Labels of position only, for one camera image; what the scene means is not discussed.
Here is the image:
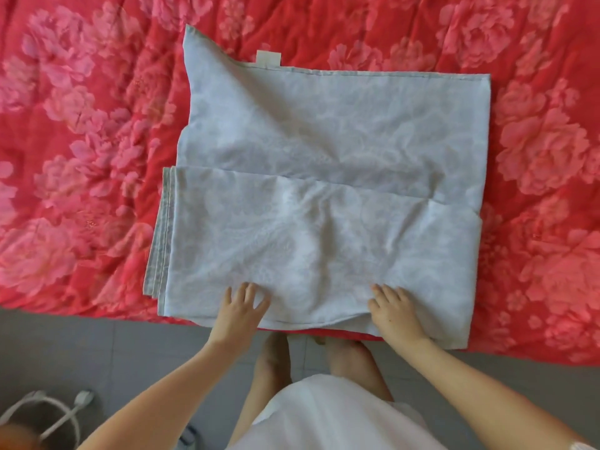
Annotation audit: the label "person's right hand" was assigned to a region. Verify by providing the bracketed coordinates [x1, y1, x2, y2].
[366, 282, 431, 355]

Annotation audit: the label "person's left hand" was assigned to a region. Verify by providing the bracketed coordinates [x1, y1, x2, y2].
[206, 281, 273, 354]

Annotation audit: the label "blue-grey cloth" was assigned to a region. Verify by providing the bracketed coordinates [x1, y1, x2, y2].
[142, 23, 493, 351]

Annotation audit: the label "person's right forearm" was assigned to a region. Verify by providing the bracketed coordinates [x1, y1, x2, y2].
[394, 337, 598, 450]

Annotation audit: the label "person's left forearm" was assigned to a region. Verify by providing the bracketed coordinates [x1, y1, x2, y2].
[79, 340, 247, 450]

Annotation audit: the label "person's left leg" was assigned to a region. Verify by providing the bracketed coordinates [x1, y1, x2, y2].
[229, 331, 293, 444]

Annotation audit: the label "person's leg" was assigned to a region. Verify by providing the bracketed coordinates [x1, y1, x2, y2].
[229, 331, 293, 444]
[323, 337, 395, 404]

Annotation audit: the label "person's right leg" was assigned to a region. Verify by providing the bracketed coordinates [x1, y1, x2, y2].
[323, 337, 395, 404]

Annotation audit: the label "person's white shorts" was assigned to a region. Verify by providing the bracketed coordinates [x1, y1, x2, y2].
[227, 372, 449, 450]

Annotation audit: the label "red floral mattress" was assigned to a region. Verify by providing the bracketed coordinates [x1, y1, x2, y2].
[0, 0, 600, 366]

